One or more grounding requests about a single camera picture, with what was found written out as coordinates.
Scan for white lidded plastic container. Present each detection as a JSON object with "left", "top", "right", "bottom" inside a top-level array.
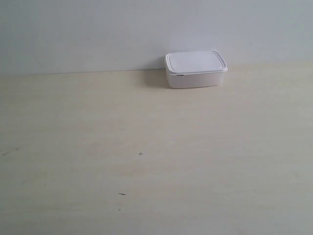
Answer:
[{"left": 165, "top": 50, "right": 228, "bottom": 89}]

